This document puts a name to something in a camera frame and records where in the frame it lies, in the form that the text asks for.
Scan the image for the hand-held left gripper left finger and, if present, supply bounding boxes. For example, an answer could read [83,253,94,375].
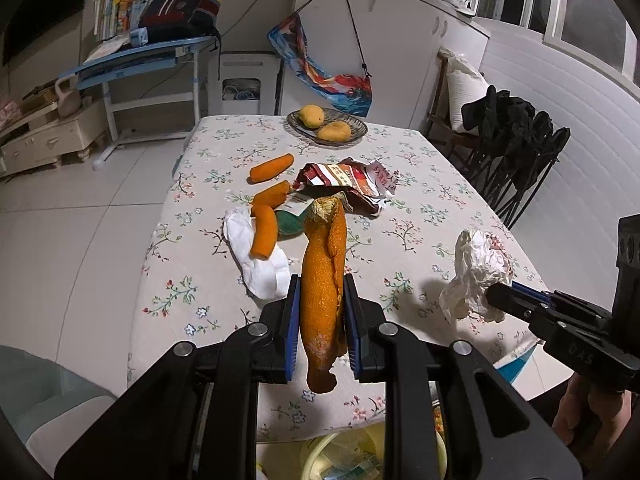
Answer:
[55,274,301,480]

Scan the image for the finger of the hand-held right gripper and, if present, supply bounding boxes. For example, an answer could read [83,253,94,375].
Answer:
[510,281,556,306]
[487,282,547,329]

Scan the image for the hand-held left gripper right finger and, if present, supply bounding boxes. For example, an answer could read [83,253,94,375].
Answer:
[344,276,583,480]

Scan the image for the long orange peel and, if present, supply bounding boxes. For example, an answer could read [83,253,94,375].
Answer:
[299,197,348,393]

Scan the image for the white plastic bag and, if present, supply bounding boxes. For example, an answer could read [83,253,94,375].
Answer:
[439,228,516,325]

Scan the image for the white tissue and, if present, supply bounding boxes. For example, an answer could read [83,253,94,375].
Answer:
[223,207,292,301]

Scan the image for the yellow bin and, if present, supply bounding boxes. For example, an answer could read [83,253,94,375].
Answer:
[256,422,447,480]

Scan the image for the green wrapper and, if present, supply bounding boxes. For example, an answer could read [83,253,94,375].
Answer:
[274,207,307,238]

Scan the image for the red orange snack wrapper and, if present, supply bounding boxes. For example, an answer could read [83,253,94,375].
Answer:
[292,157,401,217]

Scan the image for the person's right hand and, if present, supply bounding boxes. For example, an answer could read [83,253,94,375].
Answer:
[551,375,635,461]

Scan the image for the colourful patterned under cloth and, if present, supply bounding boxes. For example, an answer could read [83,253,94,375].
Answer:
[492,340,543,386]

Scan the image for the floral tablecloth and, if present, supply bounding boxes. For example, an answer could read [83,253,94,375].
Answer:
[127,115,548,443]

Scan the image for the folded black chairs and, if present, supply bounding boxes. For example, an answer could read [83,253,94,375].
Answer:
[461,86,572,231]

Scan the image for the wooden chair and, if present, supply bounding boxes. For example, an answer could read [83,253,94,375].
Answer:
[425,49,488,161]

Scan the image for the yellow mango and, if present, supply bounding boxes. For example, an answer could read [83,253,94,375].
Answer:
[317,121,352,142]
[298,104,325,128]

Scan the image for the woven fruit plate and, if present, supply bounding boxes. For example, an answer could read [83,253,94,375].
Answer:
[286,107,368,147]

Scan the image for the white pillow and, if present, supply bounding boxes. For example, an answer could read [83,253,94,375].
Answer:
[446,52,488,136]

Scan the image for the colourful sling bag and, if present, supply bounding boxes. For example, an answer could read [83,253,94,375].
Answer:
[266,0,373,116]

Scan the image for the pale green stool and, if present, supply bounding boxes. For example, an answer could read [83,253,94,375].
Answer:
[0,344,118,480]

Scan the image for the window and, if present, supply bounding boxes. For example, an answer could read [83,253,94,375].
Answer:
[480,0,640,81]

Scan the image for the blue desk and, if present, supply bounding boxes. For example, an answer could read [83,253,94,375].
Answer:
[55,35,216,171]

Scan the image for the white television cabinet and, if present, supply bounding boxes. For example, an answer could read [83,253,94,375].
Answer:
[0,97,108,178]

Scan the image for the beige kettlebell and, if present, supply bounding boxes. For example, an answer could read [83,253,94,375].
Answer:
[55,77,83,116]

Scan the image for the white papers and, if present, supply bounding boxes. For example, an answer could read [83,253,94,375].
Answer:
[82,35,132,63]

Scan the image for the dark striped backpack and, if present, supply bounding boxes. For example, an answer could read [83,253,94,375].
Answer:
[137,0,224,43]

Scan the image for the row of books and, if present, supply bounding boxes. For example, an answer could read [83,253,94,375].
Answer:
[94,0,136,43]

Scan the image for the black television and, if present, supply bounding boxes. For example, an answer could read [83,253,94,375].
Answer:
[0,0,93,68]

